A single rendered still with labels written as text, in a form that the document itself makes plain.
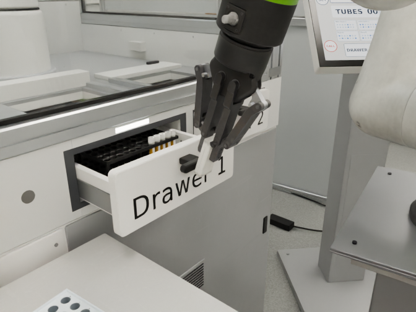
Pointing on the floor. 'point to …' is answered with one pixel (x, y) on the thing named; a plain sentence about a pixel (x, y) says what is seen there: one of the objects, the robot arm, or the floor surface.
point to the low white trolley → (108, 283)
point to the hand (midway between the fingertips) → (208, 156)
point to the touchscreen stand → (333, 227)
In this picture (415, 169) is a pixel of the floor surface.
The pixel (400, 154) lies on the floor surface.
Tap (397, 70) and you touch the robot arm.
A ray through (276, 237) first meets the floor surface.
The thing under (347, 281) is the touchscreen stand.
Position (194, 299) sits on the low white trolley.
